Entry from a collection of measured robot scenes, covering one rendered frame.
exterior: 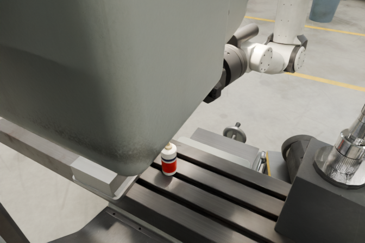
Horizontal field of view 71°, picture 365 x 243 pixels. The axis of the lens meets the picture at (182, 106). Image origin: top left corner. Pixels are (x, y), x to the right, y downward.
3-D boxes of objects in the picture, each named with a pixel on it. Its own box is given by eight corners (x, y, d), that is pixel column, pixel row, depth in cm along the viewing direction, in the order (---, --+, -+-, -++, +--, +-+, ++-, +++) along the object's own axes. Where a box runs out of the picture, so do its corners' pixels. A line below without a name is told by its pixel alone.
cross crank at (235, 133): (224, 135, 132) (227, 117, 125) (247, 143, 128) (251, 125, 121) (212, 155, 121) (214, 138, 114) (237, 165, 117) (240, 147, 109)
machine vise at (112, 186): (146, 108, 91) (143, 82, 85) (183, 120, 86) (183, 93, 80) (71, 181, 66) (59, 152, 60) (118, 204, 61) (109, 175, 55)
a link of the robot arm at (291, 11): (270, 59, 95) (280, -7, 85) (306, 65, 87) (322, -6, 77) (255, 66, 87) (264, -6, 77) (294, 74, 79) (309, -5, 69)
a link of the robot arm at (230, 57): (169, 55, 54) (205, 38, 61) (170, 93, 60) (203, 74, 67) (217, 75, 47) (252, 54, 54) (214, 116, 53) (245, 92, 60)
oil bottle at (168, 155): (167, 161, 72) (165, 133, 65) (179, 167, 70) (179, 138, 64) (159, 172, 69) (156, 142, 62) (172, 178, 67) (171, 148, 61)
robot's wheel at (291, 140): (314, 161, 144) (326, 135, 132) (316, 168, 140) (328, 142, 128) (277, 157, 147) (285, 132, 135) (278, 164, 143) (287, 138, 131)
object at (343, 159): (326, 167, 45) (337, 145, 41) (328, 150, 48) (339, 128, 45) (356, 178, 43) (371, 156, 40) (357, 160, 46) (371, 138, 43)
